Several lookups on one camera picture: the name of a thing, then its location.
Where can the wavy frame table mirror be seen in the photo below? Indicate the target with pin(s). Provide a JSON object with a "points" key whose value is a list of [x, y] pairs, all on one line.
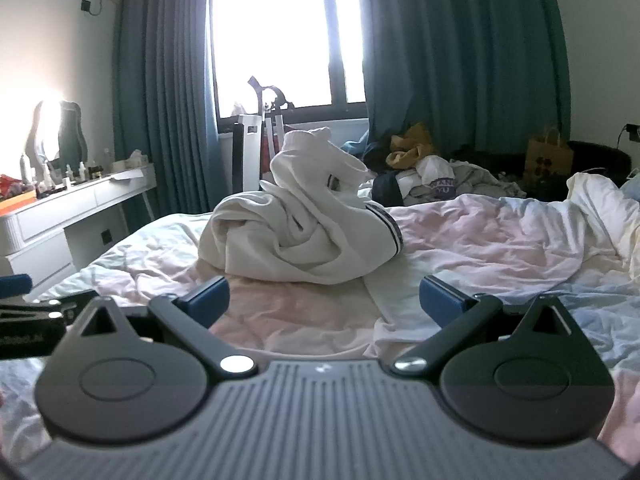
{"points": [[65, 135]]}

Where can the window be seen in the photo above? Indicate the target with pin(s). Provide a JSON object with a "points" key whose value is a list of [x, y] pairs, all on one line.
{"points": [[280, 30]]}

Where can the brown paper bag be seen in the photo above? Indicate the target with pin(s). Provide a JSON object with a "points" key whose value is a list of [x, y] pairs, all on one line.
{"points": [[548, 160]]}

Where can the white dressing table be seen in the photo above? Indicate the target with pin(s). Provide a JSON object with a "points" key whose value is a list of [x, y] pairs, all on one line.
{"points": [[55, 215]]}

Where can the white quilt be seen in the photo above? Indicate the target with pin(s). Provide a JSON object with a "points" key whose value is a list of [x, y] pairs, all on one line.
{"points": [[605, 205]]}

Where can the white hooded sweatshirt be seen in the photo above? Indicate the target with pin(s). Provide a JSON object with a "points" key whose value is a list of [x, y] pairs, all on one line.
{"points": [[300, 225]]}

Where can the group of cosmetic bottles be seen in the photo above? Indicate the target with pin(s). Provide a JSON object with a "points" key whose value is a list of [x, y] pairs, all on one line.
{"points": [[26, 170]]}

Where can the wall socket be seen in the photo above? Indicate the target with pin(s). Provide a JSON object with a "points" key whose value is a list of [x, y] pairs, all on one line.
{"points": [[633, 132]]}

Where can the teal curtain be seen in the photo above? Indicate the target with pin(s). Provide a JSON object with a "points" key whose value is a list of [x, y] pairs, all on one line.
{"points": [[160, 85], [465, 50]]}

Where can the black wall device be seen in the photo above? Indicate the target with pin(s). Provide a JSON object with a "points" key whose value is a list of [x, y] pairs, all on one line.
{"points": [[86, 4]]}

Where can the black sofa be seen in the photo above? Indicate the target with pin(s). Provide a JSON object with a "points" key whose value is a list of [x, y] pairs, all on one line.
{"points": [[600, 160]]}

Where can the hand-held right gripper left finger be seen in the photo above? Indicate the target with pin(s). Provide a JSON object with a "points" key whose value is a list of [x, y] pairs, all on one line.
{"points": [[207, 296]]}

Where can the grey garment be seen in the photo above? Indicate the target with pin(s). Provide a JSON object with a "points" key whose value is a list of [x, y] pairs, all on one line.
{"points": [[485, 180]]}

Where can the pink white bed blanket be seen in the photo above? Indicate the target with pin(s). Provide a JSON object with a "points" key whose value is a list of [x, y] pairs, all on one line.
{"points": [[500, 240]]}

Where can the orange box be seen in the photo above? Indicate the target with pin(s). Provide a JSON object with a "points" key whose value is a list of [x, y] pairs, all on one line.
{"points": [[17, 202]]}

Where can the yellow cloth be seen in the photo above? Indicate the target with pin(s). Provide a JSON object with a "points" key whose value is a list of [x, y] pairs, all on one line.
{"points": [[412, 150]]}

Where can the white shirt with purple print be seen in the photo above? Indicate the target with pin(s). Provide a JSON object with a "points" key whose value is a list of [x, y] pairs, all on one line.
{"points": [[435, 175]]}

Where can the white tower appliance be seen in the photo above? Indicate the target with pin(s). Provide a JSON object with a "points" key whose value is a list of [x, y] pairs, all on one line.
{"points": [[250, 155]]}

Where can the blue cloth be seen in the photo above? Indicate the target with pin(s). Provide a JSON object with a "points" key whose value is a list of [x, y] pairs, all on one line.
{"points": [[356, 145]]}

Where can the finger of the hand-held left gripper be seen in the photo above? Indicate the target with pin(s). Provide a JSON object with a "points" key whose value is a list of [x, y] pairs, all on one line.
{"points": [[15, 287]]}

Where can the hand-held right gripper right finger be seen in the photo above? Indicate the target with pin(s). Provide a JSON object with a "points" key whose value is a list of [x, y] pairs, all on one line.
{"points": [[440, 302]]}

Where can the dark navy garment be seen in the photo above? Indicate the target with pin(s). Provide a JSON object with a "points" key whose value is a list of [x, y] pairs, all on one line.
{"points": [[386, 189]]}

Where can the tissue box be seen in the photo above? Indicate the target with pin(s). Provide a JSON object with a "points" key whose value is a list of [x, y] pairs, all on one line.
{"points": [[131, 162]]}

